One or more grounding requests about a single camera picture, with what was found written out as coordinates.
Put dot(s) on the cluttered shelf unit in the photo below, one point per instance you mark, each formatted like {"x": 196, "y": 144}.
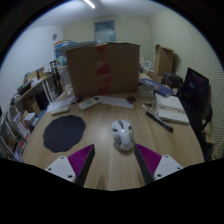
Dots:
{"x": 20, "y": 113}

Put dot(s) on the printed white paper sheet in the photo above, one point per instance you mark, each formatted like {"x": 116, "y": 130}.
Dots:
{"x": 58, "y": 102}

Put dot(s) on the dark laptop screen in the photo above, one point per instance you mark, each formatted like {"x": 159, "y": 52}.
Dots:
{"x": 195, "y": 88}

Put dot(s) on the clear plastic container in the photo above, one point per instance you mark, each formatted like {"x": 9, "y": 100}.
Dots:
{"x": 146, "y": 91}

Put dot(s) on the white book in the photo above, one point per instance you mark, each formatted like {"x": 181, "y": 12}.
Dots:
{"x": 170, "y": 108}

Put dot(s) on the ceiling tube light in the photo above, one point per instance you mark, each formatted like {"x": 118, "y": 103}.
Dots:
{"x": 89, "y": 4}

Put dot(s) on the blue book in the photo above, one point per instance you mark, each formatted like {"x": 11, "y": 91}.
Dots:
{"x": 160, "y": 88}

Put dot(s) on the large brown cardboard box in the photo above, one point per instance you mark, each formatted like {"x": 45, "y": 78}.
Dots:
{"x": 85, "y": 70}

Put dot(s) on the black office chair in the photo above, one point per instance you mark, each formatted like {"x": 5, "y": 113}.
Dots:
{"x": 203, "y": 133}

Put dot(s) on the white remote with display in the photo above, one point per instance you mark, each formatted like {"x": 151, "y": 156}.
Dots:
{"x": 89, "y": 103}

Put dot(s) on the plain white paper sheet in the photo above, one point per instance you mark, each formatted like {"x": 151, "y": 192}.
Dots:
{"x": 115, "y": 101}

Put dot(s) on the round wall clock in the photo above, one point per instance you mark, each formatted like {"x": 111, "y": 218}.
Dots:
{"x": 54, "y": 36}

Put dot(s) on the small brown cardboard box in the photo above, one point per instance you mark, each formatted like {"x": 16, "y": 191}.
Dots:
{"x": 163, "y": 60}

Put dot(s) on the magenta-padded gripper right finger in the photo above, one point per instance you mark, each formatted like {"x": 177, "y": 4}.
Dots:
{"x": 166, "y": 165}

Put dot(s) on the wall window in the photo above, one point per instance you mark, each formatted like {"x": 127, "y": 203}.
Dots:
{"x": 104, "y": 30}

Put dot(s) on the dark bag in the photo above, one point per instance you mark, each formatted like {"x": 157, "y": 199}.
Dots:
{"x": 173, "y": 80}

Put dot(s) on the slim white remote control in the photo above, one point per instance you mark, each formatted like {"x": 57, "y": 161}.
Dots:
{"x": 60, "y": 110}

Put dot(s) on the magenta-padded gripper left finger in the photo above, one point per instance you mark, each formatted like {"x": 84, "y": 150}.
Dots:
{"x": 63, "y": 167}

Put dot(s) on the clear glass jar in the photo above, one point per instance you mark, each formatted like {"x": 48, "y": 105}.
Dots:
{"x": 65, "y": 80}

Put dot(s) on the white computer mouse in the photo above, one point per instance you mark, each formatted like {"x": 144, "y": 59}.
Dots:
{"x": 122, "y": 135}

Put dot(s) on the dark cloud-shaped mouse pad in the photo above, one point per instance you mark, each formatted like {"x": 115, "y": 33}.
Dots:
{"x": 64, "y": 132}

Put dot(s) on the black floor stand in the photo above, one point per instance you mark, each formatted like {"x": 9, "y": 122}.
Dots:
{"x": 55, "y": 76}

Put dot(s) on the black marker pen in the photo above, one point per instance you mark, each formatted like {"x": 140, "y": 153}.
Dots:
{"x": 160, "y": 121}

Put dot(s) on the blue and white cabinet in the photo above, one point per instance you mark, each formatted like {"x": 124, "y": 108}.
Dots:
{"x": 61, "y": 50}

